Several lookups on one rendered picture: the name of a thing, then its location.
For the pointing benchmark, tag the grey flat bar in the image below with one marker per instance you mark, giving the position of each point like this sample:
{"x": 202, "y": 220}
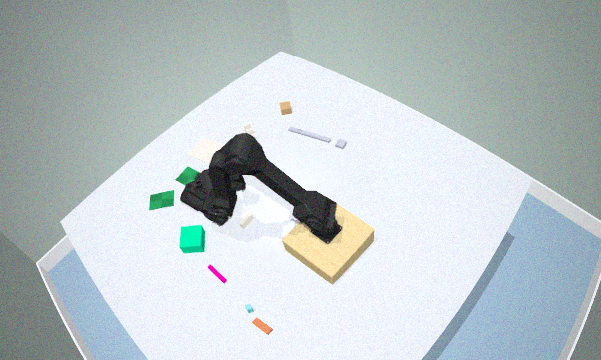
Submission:
{"x": 309, "y": 134}

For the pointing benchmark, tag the grey domino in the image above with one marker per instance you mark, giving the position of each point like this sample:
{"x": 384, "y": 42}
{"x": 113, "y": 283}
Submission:
{"x": 340, "y": 143}

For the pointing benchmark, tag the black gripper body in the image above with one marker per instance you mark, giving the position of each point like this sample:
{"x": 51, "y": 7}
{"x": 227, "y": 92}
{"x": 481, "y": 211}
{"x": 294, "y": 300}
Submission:
{"x": 237, "y": 183}

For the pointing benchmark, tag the magenta flat bar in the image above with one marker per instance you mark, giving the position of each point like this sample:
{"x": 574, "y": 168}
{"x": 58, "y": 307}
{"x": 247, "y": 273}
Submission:
{"x": 217, "y": 274}

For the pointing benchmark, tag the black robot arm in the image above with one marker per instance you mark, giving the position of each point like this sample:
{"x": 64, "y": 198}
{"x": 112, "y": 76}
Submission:
{"x": 243, "y": 154}

